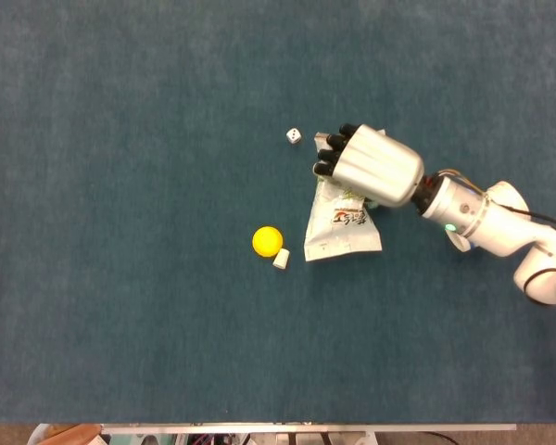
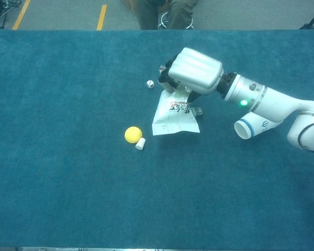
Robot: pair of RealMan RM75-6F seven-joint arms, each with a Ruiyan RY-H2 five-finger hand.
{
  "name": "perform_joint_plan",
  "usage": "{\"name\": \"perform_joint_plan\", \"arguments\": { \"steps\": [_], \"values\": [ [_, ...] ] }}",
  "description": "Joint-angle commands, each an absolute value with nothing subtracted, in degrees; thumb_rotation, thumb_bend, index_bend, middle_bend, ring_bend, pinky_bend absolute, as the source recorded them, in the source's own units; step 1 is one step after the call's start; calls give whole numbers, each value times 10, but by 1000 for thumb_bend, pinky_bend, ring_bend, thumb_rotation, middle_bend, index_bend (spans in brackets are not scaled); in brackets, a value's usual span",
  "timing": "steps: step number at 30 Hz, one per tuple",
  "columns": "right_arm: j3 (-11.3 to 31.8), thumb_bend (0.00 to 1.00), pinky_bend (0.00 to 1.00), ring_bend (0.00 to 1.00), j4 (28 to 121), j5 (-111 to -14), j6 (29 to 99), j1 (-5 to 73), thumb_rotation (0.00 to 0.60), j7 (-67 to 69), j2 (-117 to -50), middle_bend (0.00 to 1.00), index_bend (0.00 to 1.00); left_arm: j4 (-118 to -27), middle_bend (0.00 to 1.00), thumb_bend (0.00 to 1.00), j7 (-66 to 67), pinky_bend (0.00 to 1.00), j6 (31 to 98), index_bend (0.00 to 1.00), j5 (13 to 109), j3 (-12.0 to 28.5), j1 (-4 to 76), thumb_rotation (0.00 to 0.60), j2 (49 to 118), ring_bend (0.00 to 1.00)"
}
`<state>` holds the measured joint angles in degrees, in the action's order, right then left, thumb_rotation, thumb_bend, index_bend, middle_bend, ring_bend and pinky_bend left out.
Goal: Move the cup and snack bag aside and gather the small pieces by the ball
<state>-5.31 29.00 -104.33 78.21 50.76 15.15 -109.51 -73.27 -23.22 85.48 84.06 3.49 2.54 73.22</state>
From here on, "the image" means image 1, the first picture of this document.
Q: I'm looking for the white printed snack bag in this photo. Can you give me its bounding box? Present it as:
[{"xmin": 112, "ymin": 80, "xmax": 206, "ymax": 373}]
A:
[{"xmin": 303, "ymin": 129, "xmax": 388, "ymax": 263}]

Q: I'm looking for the aluminium table edge rail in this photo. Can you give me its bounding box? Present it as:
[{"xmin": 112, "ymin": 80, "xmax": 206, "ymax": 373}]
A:
[{"xmin": 101, "ymin": 422, "xmax": 518, "ymax": 435}]

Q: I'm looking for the teal table cloth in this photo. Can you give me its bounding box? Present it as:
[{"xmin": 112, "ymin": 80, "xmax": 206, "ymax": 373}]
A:
[{"xmin": 0, "ymin": 0, "xmax": 556, "ymax": 426}]

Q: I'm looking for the yellow ball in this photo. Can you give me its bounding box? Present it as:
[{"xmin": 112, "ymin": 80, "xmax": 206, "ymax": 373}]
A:
[{"xmin": 251, "ymin": 225, "xmax": 284, "ymax": 258}]

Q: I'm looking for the white paper cup blue stripe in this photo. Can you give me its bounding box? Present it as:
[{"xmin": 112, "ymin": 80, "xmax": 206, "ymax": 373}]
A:
[{"xmin": 448, "ymin": 179, "xmax": 531, "ymax": 255}]

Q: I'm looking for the small white bottle cap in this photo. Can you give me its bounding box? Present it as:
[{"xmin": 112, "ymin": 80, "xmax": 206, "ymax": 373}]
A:
[{"xmin": 272, "ymin": 248, "xmax": 292, "ymax": 273}]

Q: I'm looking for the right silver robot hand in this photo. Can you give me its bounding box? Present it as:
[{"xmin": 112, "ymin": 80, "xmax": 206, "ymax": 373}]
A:
[{"xmin": 311, "ymin": 122, "xmax": 425, "ymax": 209}]

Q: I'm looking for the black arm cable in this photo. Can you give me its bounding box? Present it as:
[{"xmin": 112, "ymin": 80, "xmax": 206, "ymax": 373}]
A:
[{"xmin": 509, "ymin": 206, "xmax": 556, "ymax": 234}]

